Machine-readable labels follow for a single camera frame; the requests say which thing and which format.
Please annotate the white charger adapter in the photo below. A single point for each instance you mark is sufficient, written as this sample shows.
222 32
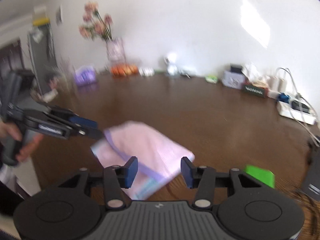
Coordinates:
282 84
274 83

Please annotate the bowl of oranges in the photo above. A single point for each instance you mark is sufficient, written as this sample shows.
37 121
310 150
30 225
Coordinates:
124 70

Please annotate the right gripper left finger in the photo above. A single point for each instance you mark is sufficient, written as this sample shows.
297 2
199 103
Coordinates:
116 178

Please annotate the white charger adapter right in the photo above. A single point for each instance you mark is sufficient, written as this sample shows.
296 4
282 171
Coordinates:
282 84

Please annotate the green tissue packet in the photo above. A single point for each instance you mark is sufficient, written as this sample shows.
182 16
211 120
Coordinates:
211 79

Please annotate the black charger block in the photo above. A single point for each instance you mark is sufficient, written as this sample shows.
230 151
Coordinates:
236 68

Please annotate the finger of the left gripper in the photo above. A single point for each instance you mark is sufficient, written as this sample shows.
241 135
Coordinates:
65 130
69 118

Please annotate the purple tissue pack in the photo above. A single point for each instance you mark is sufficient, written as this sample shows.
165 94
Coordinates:
85 75

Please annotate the white robot figure speaker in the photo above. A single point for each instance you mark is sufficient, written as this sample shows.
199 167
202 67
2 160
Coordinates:
171 60

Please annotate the bright green card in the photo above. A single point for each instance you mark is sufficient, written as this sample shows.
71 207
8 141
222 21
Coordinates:
263 175

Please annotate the pink flower bouquet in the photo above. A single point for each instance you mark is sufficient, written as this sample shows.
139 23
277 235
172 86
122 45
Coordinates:
94 24

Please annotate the green red tissue box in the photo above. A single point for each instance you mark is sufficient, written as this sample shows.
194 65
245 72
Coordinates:
254 90

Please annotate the white tin box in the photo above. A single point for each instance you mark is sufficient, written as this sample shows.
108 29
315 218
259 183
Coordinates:
233 80

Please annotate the pink purple mesh garment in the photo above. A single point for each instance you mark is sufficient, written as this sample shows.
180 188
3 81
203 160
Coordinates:
159 158

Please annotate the white small plug adapter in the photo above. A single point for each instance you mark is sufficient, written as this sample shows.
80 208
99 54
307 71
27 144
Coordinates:
146 72

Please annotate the white power strip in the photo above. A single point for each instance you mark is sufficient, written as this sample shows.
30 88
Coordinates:
293 109

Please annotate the white charger adapter left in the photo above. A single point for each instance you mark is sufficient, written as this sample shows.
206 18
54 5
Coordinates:
274 83

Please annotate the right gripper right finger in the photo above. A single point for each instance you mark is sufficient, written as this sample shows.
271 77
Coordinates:
201 178

